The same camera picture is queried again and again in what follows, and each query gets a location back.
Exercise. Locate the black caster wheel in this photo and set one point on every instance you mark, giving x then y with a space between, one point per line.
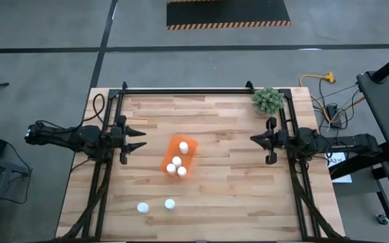
382 219

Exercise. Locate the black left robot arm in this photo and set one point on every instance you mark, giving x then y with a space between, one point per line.
79 138

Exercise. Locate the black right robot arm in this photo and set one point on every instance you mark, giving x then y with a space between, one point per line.
350 141

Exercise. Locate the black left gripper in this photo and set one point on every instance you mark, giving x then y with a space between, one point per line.
118 138

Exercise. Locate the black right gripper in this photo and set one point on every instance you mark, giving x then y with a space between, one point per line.
280 140

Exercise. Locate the grey metal cart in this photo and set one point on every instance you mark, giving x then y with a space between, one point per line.
12 167

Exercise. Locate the potted green succulent plant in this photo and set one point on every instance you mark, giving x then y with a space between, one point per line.
267 100

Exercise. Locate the black desk leg frame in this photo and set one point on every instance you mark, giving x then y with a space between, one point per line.
356 165

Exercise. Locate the orange translucent plastic basket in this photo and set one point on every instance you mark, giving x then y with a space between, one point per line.
176 143

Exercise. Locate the white paper sheet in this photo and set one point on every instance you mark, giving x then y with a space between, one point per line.
338 158

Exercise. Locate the black metal rig frame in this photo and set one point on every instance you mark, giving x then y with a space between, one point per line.
187 91

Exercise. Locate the black power strip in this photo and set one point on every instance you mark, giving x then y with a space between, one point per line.
333 113

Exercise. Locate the black hazard-striped floor mat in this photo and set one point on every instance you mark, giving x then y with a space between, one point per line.
228 11

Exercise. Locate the white pill bottle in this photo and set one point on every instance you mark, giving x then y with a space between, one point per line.
176 161
142 207
183 146
171 168
169 204
181 171

